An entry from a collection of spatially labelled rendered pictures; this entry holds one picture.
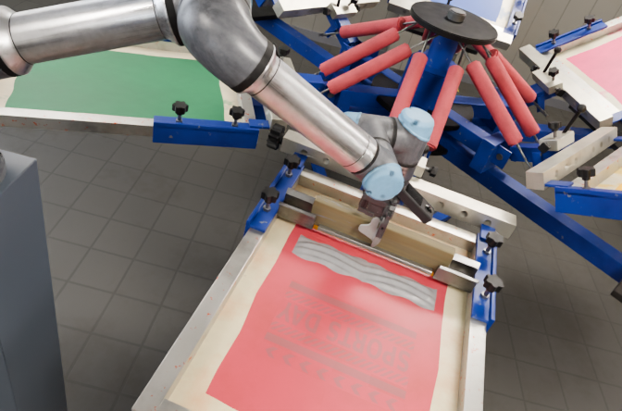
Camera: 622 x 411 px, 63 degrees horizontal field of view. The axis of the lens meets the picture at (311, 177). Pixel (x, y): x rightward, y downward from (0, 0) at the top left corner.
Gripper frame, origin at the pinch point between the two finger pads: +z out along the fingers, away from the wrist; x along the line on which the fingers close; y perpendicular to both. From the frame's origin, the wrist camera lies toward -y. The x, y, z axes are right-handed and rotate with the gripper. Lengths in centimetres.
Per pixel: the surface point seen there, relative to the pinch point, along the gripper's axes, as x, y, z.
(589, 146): -59, -52, -15
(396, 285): 7.8, -7.9, 5.0
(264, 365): 40.9, 12.9, 5.2
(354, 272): 9.2, 2.4, 4.8
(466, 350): 20.4, -25.2, 2.5
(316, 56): -110, 49, 10
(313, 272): 13.8, 11.5, 5.2
